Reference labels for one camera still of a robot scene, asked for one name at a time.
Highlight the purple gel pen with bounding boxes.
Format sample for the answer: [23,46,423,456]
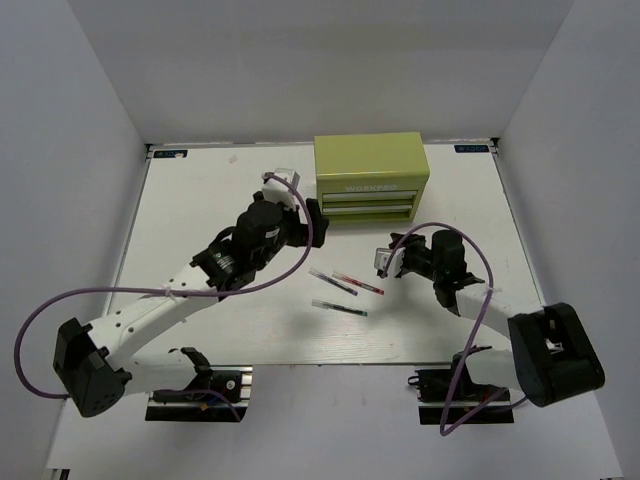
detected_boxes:
[309,268,358,296]

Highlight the red gel pen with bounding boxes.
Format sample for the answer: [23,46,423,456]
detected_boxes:
[332,272,385,295]

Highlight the green metal drawer chest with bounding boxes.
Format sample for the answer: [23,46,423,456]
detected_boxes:
[314,132,430,223]

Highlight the green gel pen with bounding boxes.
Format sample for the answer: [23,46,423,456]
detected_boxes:
[311,299,368,317]

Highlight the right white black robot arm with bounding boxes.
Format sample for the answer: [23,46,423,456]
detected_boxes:
[374,229,605,407]

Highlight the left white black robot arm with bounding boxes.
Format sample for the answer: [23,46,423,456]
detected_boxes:
[53,193,329,418]

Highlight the right blue table label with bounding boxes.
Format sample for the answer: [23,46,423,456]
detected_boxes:
[454,144,490,154]

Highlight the blue table label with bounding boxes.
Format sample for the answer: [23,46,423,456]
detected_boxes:
[153,149,188,159]
[454,144,490,154]

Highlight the left blue table label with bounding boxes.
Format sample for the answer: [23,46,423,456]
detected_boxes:
[153,149,188,159]

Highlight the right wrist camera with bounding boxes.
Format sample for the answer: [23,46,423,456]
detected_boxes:
[374,247,405,278]

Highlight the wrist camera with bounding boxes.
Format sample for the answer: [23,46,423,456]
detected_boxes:
[261,168,300,210]
[374,247,405,278]

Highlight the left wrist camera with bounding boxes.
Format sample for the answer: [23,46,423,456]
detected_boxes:
[261,168,300,210]

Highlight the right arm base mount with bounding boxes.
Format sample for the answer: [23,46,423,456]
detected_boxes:
[407,367,516,427]

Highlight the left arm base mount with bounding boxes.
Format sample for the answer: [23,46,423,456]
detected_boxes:
[145,366,253,423]

